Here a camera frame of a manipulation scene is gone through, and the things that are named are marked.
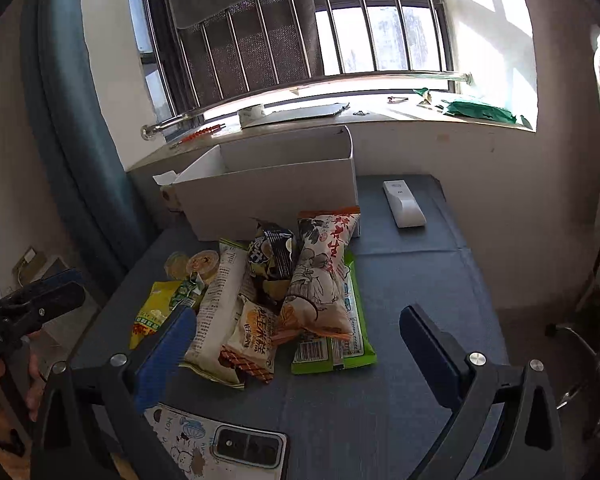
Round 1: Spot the grey window sill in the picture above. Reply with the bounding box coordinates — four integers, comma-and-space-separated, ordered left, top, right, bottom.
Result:
125, 87, 538, 173

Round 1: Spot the yellow snack packet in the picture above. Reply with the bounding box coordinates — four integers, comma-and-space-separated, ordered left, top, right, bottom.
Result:
130, 280, 186, 351

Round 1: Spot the black snack packet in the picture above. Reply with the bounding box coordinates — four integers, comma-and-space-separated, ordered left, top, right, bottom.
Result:
247, 220, 297, 311

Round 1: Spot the brown tissue box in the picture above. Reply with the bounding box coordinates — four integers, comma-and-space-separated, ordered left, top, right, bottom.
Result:
152, 171, 183, 213

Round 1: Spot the grey-blue table cloth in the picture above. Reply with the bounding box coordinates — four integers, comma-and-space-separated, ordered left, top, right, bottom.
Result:
70, 174, 511, 480

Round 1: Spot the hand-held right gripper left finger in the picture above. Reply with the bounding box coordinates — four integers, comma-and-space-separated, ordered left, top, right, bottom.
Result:
30, 304, 199, 480

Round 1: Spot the yellow jelly cup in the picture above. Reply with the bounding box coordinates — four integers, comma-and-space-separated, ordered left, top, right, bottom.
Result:
165, 252, 191, 281
186, 249, 220, 281

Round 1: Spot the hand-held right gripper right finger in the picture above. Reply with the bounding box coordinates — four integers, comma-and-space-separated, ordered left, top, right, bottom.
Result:
399, 304, 566, 480

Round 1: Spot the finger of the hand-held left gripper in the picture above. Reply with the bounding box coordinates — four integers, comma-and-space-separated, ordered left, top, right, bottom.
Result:
0, 267, 84, 306
0, 282, 87, 333

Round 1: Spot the wall socket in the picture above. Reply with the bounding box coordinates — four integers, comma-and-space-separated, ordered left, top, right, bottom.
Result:
12, 246, 48, 286

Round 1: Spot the white remote control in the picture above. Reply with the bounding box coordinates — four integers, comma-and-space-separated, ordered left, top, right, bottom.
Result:
382, 179, 427, 229

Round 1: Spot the small green snack packet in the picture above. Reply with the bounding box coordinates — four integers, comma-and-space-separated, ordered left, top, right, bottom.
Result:
170, 272, 206, 311

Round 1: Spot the white cardboard box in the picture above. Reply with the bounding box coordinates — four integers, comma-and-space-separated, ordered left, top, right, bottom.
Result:
171, 125, 361, 242

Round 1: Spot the chrome chair base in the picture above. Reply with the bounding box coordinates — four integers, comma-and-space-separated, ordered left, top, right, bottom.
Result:
545, 160, 600, 441

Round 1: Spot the long white snack packet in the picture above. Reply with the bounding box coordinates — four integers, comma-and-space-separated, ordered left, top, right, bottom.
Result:
180, 239, 251, 391

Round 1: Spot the white tape roll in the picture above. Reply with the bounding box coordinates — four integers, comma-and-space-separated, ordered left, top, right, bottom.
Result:
238, 104, 267, 128

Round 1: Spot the phone with cartoon case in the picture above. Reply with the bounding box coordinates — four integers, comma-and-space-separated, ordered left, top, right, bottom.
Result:
144, 402, 288, 480

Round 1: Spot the green plastic bag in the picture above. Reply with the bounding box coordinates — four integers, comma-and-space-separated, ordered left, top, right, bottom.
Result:
440, 99, 518, 125

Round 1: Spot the grey flat board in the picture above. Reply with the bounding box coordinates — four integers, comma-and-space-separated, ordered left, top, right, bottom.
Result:
265, 102, 351, 123

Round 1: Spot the white orange cartoon snack bag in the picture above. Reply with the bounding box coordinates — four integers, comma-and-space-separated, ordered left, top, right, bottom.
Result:
272, 207, 361, 343

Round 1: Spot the orange brown cracker packet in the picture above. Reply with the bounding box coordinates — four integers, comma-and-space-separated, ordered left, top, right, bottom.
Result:
219, 295, 281, 385

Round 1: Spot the metal window guard rail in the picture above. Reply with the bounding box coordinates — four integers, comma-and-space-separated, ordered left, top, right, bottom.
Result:
105, 0, 473, 141

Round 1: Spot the orange handled tool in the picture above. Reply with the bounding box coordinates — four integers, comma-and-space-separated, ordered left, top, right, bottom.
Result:
170, 124, 226, 148

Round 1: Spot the teal curtain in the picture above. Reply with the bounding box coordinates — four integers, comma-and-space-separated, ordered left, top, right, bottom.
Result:
20, 0, 146, 291

